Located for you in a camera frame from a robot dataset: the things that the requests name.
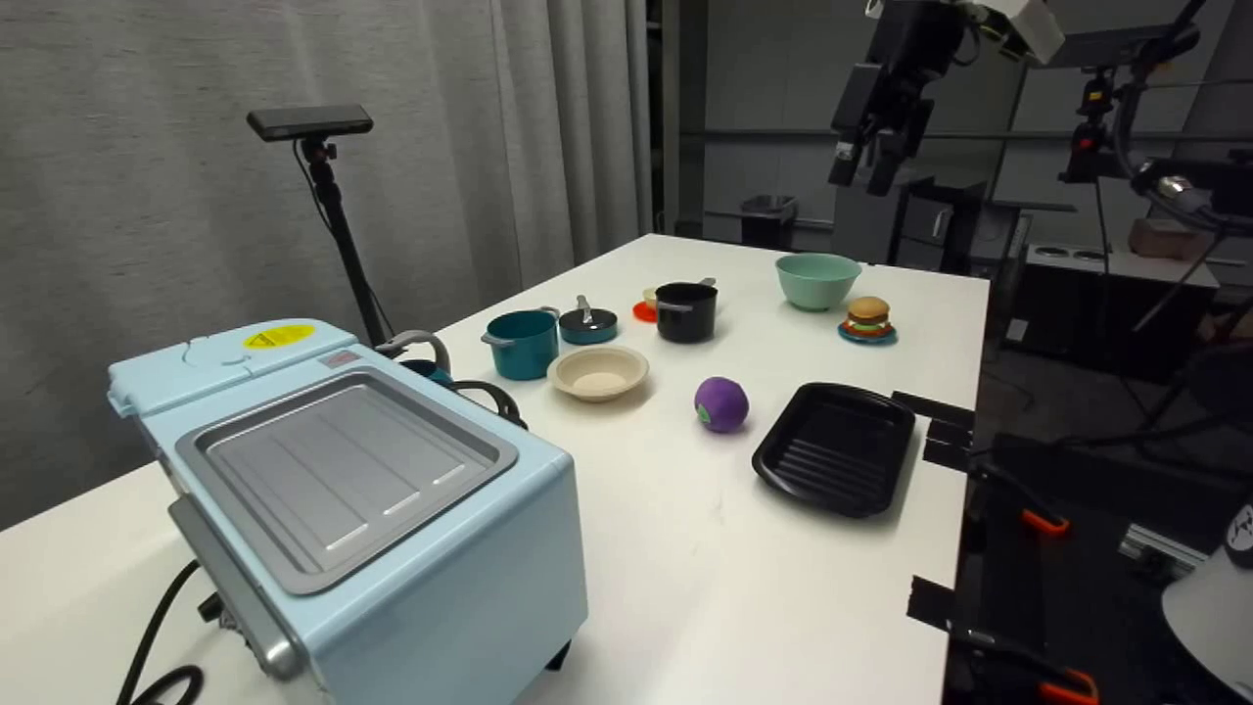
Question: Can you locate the small dark round object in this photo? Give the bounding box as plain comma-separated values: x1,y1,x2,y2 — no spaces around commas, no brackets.
555,292,625,348

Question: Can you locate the brown cardboard box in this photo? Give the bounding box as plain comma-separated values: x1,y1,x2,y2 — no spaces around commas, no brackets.
1129,214,1206,263

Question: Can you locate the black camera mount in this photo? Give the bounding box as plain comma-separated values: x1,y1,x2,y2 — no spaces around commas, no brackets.
1056,68,1137,188

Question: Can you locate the light blue toaster oven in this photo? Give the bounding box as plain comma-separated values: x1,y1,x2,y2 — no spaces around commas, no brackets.
106,313,593,705

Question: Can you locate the cream white bowl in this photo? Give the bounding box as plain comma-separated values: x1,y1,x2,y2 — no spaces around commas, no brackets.
545,342,653,407

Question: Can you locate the grey bar camera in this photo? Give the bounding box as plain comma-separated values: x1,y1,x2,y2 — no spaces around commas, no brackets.
1056,18,1206,78

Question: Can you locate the black bar camera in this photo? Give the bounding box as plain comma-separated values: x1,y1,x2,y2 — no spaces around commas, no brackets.
244,103,375,143

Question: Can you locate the toy burger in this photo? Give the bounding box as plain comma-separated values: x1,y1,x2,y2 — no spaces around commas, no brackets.
843,292,896,338

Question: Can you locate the small teal plate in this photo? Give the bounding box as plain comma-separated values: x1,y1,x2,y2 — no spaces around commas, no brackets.
833,316,901,352

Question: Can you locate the black toy pot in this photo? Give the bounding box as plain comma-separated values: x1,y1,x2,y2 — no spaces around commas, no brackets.
652,278,719,348

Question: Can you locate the mint green bowl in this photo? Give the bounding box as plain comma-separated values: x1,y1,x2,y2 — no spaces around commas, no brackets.
770,249,864,316

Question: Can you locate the purple ball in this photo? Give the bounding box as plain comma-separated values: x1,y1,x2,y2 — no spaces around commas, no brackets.
695,373,751,440

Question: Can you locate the black camera stand pole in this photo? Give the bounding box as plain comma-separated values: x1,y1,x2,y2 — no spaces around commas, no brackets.
297,138,394,352

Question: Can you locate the black grill tray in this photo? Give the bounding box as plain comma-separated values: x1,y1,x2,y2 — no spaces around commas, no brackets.
749,378,920,521

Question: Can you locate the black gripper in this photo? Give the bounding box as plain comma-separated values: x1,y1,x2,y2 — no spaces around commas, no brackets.
826,17,947,199

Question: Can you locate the white dome shaped object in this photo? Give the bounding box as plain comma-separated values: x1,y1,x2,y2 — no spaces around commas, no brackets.
1159,501,1253,705

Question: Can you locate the orange clamp handle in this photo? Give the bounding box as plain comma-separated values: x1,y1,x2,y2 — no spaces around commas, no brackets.
1017,506,1077,539
1037,667,1105,705

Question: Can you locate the teal toy pot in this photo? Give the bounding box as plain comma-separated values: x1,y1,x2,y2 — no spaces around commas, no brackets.
477,306,563,382

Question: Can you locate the black power cable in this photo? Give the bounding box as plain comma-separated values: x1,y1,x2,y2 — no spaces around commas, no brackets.
114,556,210,705

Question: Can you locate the black cable loop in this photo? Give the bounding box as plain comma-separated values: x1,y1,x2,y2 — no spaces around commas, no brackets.
375,329,532,429

